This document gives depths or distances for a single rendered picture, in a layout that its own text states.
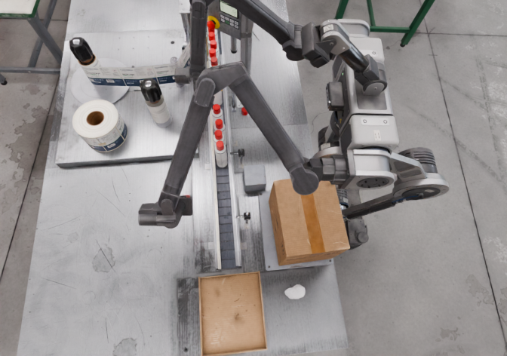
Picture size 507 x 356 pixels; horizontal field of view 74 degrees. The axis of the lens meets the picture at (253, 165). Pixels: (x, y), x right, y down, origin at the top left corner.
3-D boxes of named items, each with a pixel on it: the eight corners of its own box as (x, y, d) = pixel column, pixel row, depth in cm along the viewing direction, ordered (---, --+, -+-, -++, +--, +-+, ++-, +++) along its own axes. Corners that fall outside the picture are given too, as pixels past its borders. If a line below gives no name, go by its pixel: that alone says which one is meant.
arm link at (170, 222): (179, 230, 105) (178, 213, 103) (156, 230, 105) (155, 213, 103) (182, 220, 111) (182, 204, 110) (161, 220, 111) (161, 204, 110)
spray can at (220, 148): (216, 158, 162) (213, 138, 144) (227, 158, 163) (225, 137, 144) (216, 168, 160) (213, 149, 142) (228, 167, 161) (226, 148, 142)
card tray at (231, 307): (199, 277, 146) (198, 276, 142) (259, 271, 147) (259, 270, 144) (201, 356, 134) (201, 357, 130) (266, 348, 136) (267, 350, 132)
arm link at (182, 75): (200, 75, 133) (201, 56, 136) (170, 73, 133) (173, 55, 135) (203, 90, 144) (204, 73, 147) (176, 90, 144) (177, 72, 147)
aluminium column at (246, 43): (240, 96, 183) (240, -11, 121) (248, 96, 183) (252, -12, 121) (241, 103, 181) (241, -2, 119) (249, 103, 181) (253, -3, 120)
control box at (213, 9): (219, 11, 145) (216, -30, 128) (253, 26, 143) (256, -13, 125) (207, 26, 142) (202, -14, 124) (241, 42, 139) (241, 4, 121)
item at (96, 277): (74, -7, 211) (72, -10, 209) (281, -15, 220) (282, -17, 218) (14, 385, 130) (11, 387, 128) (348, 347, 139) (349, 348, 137)
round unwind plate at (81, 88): (74, 61, 182) (73, 59, 181) (132, 58, 184) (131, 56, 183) (68, 109, 170) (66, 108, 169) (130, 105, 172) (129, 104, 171)
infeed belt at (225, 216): (204, -5, 210) (203, -10, 206) (217, -5, 210) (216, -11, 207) (219, 270, 146) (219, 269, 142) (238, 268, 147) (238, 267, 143)
